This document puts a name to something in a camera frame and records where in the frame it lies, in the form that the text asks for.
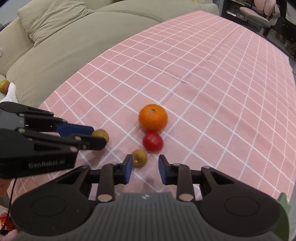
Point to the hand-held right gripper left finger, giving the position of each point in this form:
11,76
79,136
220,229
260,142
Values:
128,169

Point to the green plastic colander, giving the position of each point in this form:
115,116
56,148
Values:
284,208

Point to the pink office chair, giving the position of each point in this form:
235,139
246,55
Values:
254,16

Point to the pink checked tablecloth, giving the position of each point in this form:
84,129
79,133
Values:
196,81

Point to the black shelf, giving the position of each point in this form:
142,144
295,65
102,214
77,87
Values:
231,11

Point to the white object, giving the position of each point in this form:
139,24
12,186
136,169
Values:
12,91

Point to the beige cushion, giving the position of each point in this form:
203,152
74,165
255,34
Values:
53,20

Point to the beige sofa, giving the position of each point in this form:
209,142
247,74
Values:
57,58

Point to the small red tomato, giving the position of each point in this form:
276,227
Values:
152,141

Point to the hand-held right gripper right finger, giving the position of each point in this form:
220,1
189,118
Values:
163,169

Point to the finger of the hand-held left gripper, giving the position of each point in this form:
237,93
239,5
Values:
74,129
94,143

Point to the red patterned object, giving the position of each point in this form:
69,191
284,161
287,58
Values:
5,222

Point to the orange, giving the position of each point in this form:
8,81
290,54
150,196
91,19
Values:
152,117

